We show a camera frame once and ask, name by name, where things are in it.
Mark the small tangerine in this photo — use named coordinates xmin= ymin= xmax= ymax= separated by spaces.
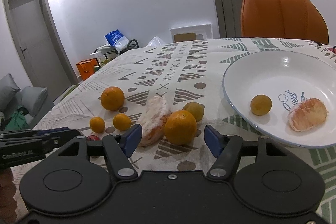
xmin=89 ymin=117 xmax=105 ymax=134
xmin=113 ymin=113 xmax=131 ymax=131

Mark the small dark red fruit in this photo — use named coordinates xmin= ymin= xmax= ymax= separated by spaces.
xmin=87 ymin=135 xmax=100 ymax=141

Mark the yellow-green lime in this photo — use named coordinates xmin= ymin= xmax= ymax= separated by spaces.
xmin=183 ymin=102 xmax=205 ymax=122
xmin=250 ymin=94 xmax=272 ymax=116

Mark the large orange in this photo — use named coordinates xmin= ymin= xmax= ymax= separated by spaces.
xmin=164 ymin=110 xmax=197 ymax=145
xmin=100 ymin=86 xmax=125 ymax=111

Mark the person's left hand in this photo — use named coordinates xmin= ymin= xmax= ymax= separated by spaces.
xmin=0 ymin=168 xmax=17 ymax=223

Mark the grey sofa cushion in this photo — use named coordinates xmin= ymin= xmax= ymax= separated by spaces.
xmin=21 ymin=86 xmax=48 ymax=117

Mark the yellow-green lime in plate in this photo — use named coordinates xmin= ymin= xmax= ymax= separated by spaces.
xmin=250 ymin=94 xmax=272 ymax=116

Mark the orange paper shopping bag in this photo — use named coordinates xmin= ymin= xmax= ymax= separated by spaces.
xmin=76 ymin=59 xmax=98 ymax=81

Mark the peeled pomelo segment in plate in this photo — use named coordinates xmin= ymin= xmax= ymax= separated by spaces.
xmin=288 ymin=98 xmax=328 ymax=132

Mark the white ceramic plate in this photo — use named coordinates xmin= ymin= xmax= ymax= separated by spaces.
xmin=222 ymin=51 xmax=335 ymax=148

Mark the black metal rack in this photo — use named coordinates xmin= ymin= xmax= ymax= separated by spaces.
xmin=91 ymin=39 xmax=139 ymax=59

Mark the blue and white plastic bag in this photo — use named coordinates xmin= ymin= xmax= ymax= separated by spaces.
xmin=105 ymin=30 xmax=129 ymax=53

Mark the clear plastic bag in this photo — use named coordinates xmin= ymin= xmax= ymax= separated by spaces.
xmin=146 ymin=36 xmax=166 ymax=47

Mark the white foam packaging with cardboard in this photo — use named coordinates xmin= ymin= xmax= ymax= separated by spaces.
xmin=170 ymin=24 xmax=214 ymax=43

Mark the grey door at left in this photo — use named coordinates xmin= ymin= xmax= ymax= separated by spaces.
xmin=3 ymin=0 xmax=79 ymax=101

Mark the orange leather chair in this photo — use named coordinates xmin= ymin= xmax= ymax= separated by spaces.
xmin=240 ymin=0 xmax=329 ymax=44

